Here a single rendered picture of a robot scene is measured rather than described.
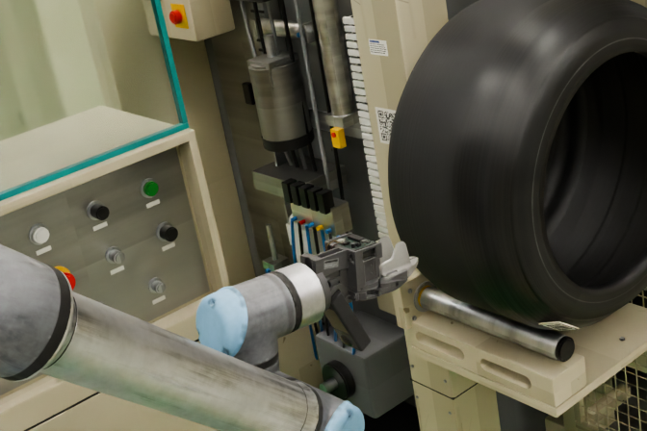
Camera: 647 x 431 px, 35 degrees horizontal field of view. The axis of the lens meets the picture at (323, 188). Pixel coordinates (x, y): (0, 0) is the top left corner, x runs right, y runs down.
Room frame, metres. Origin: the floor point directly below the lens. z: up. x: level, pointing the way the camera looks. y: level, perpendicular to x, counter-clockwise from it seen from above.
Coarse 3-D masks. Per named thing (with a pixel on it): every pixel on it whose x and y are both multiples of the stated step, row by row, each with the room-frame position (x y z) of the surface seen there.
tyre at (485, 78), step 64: (512, 0) 1.69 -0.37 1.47; (576, 0) 1.61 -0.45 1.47; (448, 64) 1.60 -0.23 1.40; (512, 64) 1.51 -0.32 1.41; (576, 64) 1.51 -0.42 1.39; (640, 64) 1.81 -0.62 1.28; (448, 128) 1.52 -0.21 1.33; (512, 128) 1.46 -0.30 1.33; (576, 128) 1.92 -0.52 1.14; (640, 128) 1.84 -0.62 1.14; (448, 192) 1.49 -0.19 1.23; (512, 192) 1.43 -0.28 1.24; (576, 192) 1.89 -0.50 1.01; (640, 192) 1.80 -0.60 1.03; (448, 256) 1.51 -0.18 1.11; (512, 256) 1.43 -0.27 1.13; (576, 256) 1.78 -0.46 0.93; (640, 256) 1.62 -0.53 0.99; (576, 320) 1.50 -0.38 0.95
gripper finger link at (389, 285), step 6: (396, 276) 1.38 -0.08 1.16; (402, 276) 1.39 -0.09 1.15; (378, 282) 1.37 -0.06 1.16; (384, 282) 1.36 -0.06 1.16; (390, 282) 1.36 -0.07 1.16; (396, 282) 1.36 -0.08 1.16; (402, 282) 1.38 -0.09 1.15; (378, 288) 1.35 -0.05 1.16; (384, 288) 1.35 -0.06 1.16; (390, 288) 1.36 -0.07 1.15; (396, 288) 1.36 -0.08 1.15; (378, 294) 1.34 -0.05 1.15
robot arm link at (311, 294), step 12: (300, 264) 1.33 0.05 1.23; (288, 276) 1.29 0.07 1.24; (300, 276) 1.29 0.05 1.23; (312, 276) 1.30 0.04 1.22; (300, 288) 1.28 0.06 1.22; (312, 288) 1.28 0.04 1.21; (300, 300) 1.27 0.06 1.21; (312, 300) 1.28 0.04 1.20; (324, 300) 1.29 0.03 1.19; (312, 312) 1.27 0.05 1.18; (300, 324) 1.27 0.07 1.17
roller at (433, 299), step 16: (432, 288) 1.77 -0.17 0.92; (432, 304) 1.74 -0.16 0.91; (448, 304) 1.71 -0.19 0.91; (464, 304) 1.69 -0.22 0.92; (464, 320) 1.67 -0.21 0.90; (480, 320) 1.64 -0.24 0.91; (496, 320) 1.61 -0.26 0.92; (512, 320) 1.59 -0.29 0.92; (496, 336) 1.61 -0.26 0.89; (512, 336) 1.57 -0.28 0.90; (528, 336) 1.55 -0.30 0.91; (544, 336) 1.53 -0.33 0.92; (560, 336) 1.51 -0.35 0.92; (544, 352) 1.52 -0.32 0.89; (560, 352) 1.49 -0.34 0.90
